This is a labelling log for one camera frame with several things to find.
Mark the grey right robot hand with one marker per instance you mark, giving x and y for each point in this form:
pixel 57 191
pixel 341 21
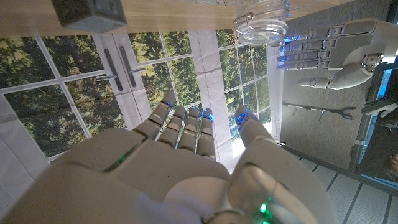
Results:
pixel 155 174

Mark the person head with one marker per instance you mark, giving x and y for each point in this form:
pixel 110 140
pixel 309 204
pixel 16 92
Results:
pixel 393 166

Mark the dark grey cube block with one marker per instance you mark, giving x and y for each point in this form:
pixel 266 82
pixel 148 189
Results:
pixel 90 14

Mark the printed window forest backdrop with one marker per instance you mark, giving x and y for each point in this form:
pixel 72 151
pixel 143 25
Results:
pixel 46 93

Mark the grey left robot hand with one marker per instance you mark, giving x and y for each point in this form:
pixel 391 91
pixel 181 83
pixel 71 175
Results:
pixel 348 46

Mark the black metal wall bracket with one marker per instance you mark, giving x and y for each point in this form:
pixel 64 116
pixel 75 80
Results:
pixel 320 109

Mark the clear glass hinged jar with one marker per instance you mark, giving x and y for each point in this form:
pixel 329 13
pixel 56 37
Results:
pixel 261 21

